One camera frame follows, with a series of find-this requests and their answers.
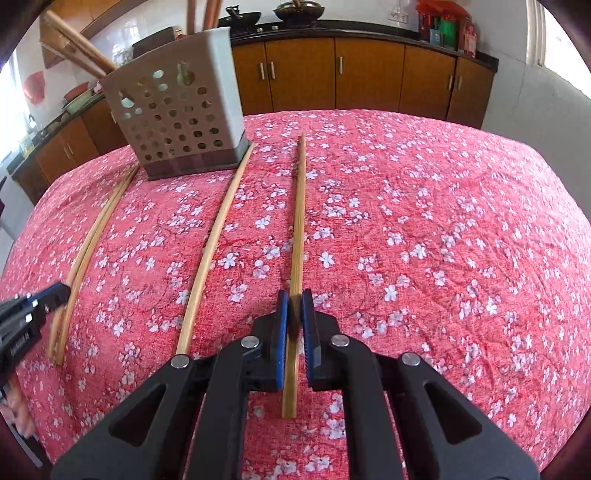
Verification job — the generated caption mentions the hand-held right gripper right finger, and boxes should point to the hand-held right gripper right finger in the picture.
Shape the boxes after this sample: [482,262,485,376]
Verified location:
[300,289,541,480]

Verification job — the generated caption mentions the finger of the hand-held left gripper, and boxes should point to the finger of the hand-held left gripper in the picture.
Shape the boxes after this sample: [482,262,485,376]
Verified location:
[33,283,73,303]
[0,294,71,330]

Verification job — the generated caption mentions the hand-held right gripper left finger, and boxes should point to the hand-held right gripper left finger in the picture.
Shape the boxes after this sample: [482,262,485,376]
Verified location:
[50,290,291,480]

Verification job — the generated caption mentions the pair of bamboo chopsticks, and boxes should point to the pair of bamboo chopsticks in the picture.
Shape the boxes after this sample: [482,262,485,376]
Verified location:
[46,166,137,358]

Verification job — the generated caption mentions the bunch of chopsticks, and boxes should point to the bunch of chopsticks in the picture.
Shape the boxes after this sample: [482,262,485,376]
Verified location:
[56,167,140,366]

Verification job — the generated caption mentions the green perforated utensil holder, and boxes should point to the green perforated utensil holder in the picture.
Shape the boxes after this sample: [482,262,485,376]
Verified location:
[99,26,254,181]

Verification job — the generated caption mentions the person's left hand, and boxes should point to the person's left hand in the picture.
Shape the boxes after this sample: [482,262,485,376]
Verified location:
[0,379,33,439]

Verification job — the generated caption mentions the red floral tablecloth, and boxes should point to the red floral tablecloth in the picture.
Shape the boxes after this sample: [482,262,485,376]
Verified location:
[0,108,591,480]

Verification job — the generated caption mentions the red hanging plastic bag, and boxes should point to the red hanging plastic bag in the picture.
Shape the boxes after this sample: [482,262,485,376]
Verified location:
[24,71,47,104]

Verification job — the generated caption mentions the dark wooden cutting board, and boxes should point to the dark wooden cutting board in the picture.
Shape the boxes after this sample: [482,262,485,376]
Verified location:
[131,27,178,47]

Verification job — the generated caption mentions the wooden lower kitchen cabinets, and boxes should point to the wooden lower kitchen cabinets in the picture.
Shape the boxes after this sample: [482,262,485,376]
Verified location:
[9,36,498,204]

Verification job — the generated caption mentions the black kitchen countertop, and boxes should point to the black kitchen countertop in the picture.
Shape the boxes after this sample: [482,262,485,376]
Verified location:
[7,18,500,171]

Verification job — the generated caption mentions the black wok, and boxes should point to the black wok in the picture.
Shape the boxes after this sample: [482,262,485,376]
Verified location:
[219,4,262,26]

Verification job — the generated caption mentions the wok with metal lid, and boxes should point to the wok with metal lid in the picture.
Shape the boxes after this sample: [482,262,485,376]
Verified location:
[272,0,324,21]

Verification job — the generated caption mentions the green canister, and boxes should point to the green canister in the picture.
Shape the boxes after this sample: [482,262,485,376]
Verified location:
[438,16,459,49]

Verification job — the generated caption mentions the sliding window with white frame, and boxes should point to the sliding window with white frame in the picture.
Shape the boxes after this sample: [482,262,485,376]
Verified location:
[0,46,28,153]
[526,0,591,102]

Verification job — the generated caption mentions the wooden upper wall cabinets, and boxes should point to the wooden upper wall cabinets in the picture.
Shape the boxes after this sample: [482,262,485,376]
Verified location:
[39,0,148,65]

